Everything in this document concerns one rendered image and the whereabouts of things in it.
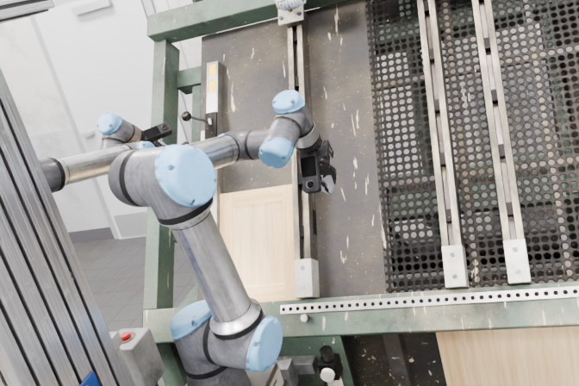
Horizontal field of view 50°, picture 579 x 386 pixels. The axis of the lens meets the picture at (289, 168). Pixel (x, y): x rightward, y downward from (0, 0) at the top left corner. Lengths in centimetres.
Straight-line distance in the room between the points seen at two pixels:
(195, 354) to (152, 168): 48
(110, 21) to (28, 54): 93
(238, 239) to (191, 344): 88
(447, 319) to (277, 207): 70
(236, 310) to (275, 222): 93
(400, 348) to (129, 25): 363
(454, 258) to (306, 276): 48
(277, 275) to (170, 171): 110
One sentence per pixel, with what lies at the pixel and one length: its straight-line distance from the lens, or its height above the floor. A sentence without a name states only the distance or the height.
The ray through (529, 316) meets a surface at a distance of 195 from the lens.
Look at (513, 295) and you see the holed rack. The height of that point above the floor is 89.
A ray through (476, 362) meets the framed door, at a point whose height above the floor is 50.
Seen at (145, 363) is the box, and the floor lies 85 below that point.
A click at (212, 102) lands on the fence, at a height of 152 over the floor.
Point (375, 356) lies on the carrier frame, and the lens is 242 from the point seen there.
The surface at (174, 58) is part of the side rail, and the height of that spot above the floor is 170.
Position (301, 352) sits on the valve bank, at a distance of 213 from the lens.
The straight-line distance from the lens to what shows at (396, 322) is 199.
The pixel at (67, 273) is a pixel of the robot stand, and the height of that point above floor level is 148.
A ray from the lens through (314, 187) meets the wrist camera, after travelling 161.
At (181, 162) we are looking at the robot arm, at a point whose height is 166.
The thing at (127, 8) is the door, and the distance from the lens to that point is 516.
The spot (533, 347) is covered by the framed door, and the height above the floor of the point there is 55.
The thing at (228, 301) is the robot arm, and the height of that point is 134.
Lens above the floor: 194
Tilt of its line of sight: 18 degrees down
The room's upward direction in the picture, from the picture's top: 15 degrees counter-clockwise
